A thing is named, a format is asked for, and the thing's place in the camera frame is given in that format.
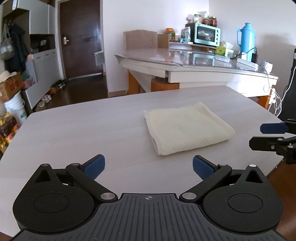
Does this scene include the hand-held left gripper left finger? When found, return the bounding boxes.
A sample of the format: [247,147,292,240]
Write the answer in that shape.
[35,154,118,202]

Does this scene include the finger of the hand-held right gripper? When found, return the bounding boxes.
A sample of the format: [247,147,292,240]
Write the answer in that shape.
[249,136,286,153]
[260,119,296,135]

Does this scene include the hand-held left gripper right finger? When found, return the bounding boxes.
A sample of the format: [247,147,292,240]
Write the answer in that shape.
[179,155,265,202]

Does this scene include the cream towel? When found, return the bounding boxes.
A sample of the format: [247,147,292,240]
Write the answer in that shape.
[143,101,236,156]

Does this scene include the tall black object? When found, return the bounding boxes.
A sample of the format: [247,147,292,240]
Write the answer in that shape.
[281,49,296,121]

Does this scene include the white power strip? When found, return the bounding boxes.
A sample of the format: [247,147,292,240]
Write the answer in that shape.
[236,58,259,71]
[258,61,274,71]

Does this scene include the row of shoes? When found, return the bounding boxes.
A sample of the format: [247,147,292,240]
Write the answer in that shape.
[35,79,67,109]

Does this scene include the white dining table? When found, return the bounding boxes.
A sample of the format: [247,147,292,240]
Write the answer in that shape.
[114,47,279,96]

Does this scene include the green tissue box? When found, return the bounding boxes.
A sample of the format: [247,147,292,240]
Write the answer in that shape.
[216,46,234,56]

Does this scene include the blue thermos jug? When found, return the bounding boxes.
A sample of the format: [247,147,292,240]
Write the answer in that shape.
[236,22,257,62]

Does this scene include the group of gold-capped bottles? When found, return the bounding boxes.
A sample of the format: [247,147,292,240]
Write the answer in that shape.
[0,112,21,156]

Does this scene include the white plastic bucket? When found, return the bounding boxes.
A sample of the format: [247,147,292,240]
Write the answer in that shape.
[4,93,28,126]

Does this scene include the brown cardboard box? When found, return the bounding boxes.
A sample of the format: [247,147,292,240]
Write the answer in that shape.
[0,73,25,103]

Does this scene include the teal toaster oven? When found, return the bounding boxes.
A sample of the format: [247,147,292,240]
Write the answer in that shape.
[191,22,221,46]

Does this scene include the red and white carton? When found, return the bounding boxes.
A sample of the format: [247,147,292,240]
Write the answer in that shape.
[181,27,192,42]

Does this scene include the dark brown door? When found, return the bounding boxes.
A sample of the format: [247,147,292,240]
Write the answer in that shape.
[58,0,103,80]

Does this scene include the brown wooden board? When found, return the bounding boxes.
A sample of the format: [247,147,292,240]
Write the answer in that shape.
[157,34,171,49]

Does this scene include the beige woven chair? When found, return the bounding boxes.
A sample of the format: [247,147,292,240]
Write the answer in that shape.
[123,30,158,49]

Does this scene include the dark hanging jacket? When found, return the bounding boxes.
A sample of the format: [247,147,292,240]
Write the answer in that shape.
[8,23,29,73]

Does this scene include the grey hanging bag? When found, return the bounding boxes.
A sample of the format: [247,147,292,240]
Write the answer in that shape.
[0,24,15,61]

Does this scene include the grey hallway cabinet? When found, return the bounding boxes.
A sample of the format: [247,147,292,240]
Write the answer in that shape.
[0,0,57,110]

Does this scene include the white cable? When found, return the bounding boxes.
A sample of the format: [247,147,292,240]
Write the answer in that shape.
[264,68,283,116]

